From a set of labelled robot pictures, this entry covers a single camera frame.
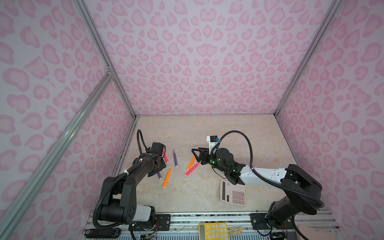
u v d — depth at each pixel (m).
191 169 0.92
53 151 0.55
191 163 0.93
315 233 0.67
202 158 0.70
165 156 0.98
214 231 0.70
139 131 0.76
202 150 0.70
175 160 0.96
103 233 0.66
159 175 0.88
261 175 0.52
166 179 0.88
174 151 1.00
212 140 0.71
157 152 0.72
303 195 0.41
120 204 0.42
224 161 0.61
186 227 0.72
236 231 0.70
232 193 0.80
